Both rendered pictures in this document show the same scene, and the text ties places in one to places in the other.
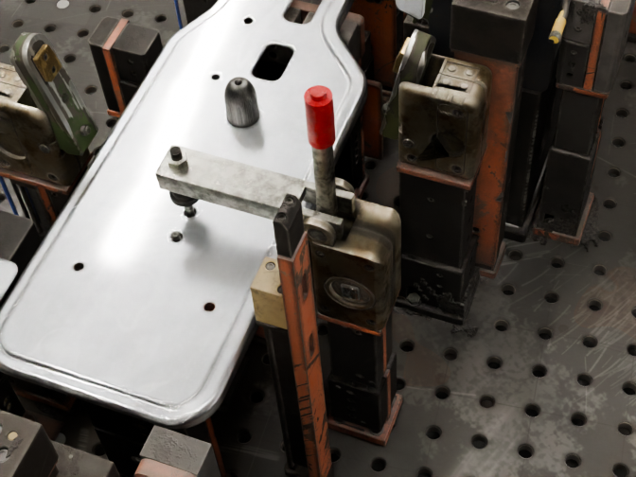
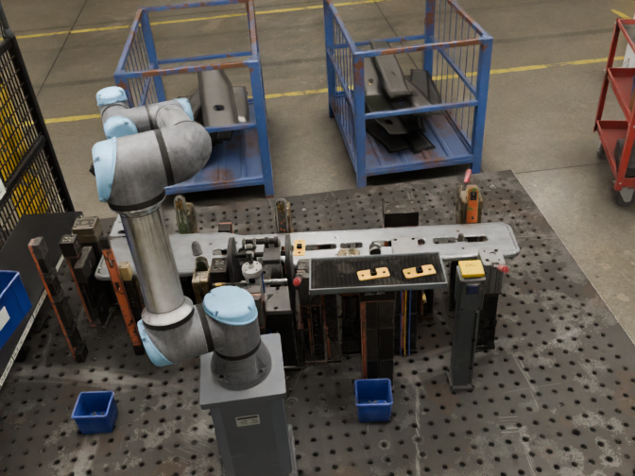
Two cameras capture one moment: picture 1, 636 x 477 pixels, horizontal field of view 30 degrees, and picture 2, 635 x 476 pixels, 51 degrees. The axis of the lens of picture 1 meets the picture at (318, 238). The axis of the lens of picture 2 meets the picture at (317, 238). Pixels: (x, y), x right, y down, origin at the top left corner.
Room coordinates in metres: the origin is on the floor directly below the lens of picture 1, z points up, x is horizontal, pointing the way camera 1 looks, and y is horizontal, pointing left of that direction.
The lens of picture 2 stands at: (0.47, -1.71, 2.33)
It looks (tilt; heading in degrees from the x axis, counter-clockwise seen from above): 37 degrees down; 67
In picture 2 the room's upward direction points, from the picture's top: 4 degrees counter-clockwise
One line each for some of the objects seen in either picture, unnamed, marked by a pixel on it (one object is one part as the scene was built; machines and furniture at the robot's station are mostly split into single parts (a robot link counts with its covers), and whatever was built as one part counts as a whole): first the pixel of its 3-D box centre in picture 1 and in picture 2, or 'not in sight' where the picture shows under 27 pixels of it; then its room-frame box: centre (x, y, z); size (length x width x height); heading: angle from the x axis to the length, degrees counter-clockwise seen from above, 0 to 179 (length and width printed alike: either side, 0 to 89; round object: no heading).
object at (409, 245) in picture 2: not in sight; (403, 297); (1.32, -0.38, 0.90); 0.13 x 0.10 x 0.41; 64
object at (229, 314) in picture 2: not in sight; (229, 318); (0.71, -0.58, 1.27); 0.13 x 0.12 x 0.14; 175
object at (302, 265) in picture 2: not in sight; (311, 313); (1.04, -0.28, 0.89); 0.13 x 0.11 x 0.38; 64
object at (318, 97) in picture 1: (323, 158); not in sight; (0.61, -0.01, 1.13); 0.04 x 0.02 x 0.16; 154
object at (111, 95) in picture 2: not in sight; (114, 110); (0.64, -0.02, 1.59); 0.09 x 0.08 x 0.11; 85
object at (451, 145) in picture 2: not in sight; (398, 82); (2.67, 1.88, 0.47); 1.20 x 0.80 x 0.95; 72
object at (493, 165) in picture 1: (483, 142); (229, 315); (0.80, -0.18, 0.91); 0.07 x 0.05 x 0.42; 64
